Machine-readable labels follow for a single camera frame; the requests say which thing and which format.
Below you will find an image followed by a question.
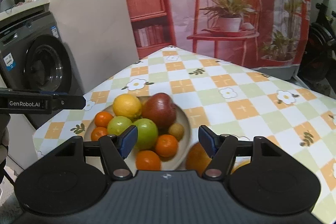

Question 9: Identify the pale green tomato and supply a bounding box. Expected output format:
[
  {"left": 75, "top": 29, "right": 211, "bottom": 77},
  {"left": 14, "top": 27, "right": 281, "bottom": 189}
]
[{"left": 107, "top": 116, "right": 132, "bottom": 136}]

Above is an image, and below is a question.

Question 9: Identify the small tangerine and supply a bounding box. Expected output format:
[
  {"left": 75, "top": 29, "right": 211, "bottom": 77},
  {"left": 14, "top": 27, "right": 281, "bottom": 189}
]
[
  {"left": 91, "top": 127, "right": 108, "bottom": 141},
  {"left": 154, "top": 134, "right": 178, "bottom": 157},
  {"left": 94, "top": 111, "right": 113, "bottom": 128}
]

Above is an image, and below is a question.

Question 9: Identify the oval orange tangerine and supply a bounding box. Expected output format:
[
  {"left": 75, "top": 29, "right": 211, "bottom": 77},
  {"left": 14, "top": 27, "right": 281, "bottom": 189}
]
[{"left": 135, "top": 150, "right": 161, "bottom": 170}]

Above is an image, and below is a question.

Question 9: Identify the green round fruit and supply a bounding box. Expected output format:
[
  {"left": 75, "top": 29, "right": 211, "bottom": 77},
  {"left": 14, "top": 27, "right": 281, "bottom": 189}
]
[{"left": 133, "top": 118, "right": 158, "bottom": 150}]

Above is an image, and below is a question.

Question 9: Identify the yellow lemon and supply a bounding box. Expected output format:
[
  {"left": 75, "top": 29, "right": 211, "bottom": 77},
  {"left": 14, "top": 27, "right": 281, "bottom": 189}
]
[{"left": 112, "top": 94, "right": 142, "bottom": 121}]

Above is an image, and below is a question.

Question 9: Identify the brown kiwi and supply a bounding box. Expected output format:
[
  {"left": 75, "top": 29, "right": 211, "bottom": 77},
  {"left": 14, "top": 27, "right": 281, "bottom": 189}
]
[{"left": 168, "top": 123, "right": 185, "bottom": 141}]

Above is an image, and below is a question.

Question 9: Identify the gloved left hand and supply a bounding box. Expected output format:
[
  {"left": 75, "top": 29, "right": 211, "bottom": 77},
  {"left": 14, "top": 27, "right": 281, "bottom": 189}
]
[{"left": 0, "top": 114, "right": 10, "bottom": 182}]

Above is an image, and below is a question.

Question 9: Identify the brown-red round fruit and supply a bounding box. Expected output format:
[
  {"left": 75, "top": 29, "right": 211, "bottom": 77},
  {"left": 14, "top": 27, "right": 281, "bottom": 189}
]
[{"left": 185, "top": 142, "right": 211, "bottom": 177}]

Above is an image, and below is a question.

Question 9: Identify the grey washing machine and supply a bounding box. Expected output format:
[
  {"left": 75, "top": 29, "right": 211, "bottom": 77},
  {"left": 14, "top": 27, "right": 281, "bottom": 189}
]
[{"left": 0, "top": 0, "right": 85, "bottom": 130}]

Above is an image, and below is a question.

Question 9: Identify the checkered floral tablecloth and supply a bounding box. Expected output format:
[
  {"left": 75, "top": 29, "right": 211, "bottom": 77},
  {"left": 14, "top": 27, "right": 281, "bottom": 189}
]
[{"left": 33, "top": 46, "right": 335, "bottom": 223}]

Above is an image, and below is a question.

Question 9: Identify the beige round plate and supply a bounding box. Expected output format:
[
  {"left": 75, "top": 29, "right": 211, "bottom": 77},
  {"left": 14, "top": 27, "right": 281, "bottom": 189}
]
[{"left": 83, "top": 96, "right": 192, "bottom": 174}]

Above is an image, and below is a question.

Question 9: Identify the red apple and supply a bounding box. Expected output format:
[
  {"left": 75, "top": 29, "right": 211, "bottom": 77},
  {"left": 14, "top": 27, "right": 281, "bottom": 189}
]
[{"left": 142, "top": 93, "right": 177, "bottom": 129}]

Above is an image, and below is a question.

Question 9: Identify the black exercise bike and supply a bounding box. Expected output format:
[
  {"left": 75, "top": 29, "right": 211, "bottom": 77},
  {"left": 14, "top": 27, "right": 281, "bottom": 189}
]
[{"left": 298, "top": 0, "right": 335, "bottom": 92}]

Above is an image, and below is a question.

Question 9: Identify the printed red backdrop cloth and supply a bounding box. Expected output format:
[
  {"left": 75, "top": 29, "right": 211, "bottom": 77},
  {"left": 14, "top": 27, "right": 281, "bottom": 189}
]
[{"left": 126, "top": 0, "right": 310, "bottom": 68}]

